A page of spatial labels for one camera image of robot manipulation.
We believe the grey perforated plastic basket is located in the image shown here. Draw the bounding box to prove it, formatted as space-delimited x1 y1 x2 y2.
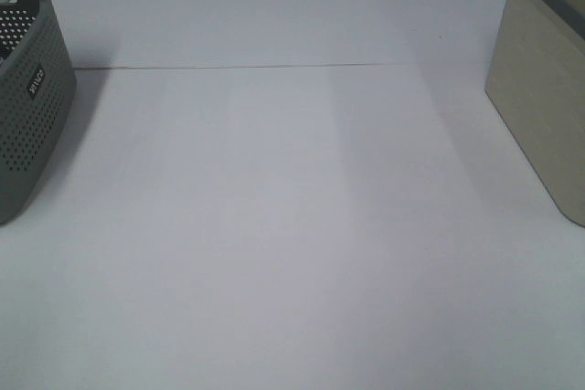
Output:
1 0 77 224

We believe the beige bin with grey rim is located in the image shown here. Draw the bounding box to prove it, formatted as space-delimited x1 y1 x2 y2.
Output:
484 0 584 226

